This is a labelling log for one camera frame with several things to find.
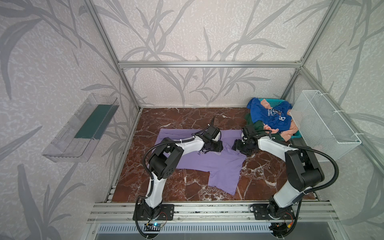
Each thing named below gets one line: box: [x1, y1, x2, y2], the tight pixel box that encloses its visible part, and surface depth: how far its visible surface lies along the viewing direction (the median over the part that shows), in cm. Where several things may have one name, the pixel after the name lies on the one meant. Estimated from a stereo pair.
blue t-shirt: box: [247, 97, 292, 132], surface depth 104 cm
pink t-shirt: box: [261, 99, 299, 142], surface depth 96 cm
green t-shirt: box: [244, 113, 285, 142], surface depth 97 cm
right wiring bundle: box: [269, 215, 297, 239], surface depth 71 cm
